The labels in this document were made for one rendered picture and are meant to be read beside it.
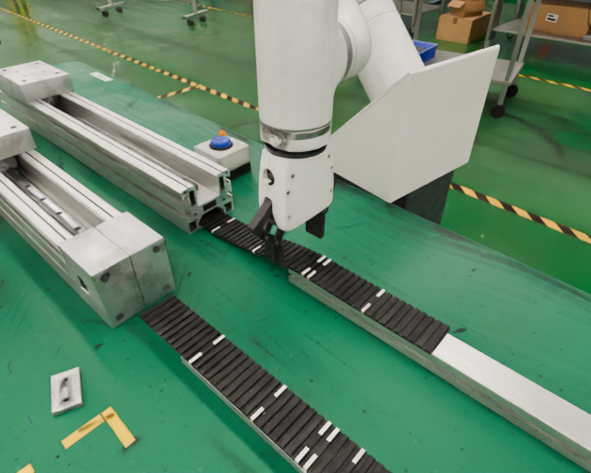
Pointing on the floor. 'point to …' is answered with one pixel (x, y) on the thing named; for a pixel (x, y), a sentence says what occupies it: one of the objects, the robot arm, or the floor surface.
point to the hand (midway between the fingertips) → (295, 241)
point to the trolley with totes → (506, 76)
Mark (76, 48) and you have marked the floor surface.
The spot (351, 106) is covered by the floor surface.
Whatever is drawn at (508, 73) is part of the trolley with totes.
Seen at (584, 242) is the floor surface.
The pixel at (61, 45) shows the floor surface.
